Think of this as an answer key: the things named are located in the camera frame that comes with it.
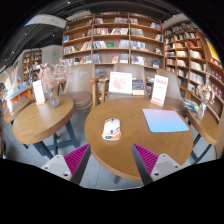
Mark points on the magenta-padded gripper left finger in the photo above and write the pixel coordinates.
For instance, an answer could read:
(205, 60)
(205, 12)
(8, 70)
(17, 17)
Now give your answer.
(71, 160)

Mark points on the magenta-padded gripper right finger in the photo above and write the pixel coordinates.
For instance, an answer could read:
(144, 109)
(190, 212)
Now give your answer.
(150, 160)

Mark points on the white and orange computer mouse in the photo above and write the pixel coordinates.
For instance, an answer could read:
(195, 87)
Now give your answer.
(111, 129)

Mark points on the pink and blue mouse pad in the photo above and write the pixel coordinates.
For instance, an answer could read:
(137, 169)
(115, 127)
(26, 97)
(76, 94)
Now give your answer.
(165, 120)

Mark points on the round wooden side table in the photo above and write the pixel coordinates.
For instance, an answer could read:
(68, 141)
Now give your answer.
(40, 120)

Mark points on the wooden table with dark legs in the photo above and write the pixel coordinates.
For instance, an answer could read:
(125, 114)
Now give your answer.
(203, 126)

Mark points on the glass vase with pink flowers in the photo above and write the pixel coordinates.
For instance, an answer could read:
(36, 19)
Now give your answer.
(53, 98)

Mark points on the stack of colourful books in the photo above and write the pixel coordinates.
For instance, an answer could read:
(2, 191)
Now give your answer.
(190, 105)

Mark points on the glass vase with dried flowers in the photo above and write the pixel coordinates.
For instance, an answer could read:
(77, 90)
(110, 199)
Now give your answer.
(201, 111)

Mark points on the white sign in wooden base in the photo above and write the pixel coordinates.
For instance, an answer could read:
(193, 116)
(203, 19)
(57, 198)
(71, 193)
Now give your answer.
(160, 88)

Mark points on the dark cover book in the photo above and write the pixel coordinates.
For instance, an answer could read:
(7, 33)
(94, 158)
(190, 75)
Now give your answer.
(138, 87)

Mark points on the small white table sign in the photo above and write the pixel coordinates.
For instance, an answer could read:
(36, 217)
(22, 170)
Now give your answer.
(38, 91)

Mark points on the beige padded wooden armchair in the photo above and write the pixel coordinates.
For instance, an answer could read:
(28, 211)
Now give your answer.
(173, 86)
(138, 71)
(78, 83)

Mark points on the light blue book stack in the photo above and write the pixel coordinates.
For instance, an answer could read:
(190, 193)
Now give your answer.
(151, 79)

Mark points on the white framed art print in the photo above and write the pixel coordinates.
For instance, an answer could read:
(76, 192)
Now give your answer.
(120, 82)

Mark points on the small distant bookshelf unit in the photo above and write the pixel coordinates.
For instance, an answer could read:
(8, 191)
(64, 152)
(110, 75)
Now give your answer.
(31, 60)

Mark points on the wide wooden bookshelf unit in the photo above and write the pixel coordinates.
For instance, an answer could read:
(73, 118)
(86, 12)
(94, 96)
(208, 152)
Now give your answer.
(113, 43)

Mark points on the white ceiling panel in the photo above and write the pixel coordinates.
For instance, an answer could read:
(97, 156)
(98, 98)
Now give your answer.
(46, 20)

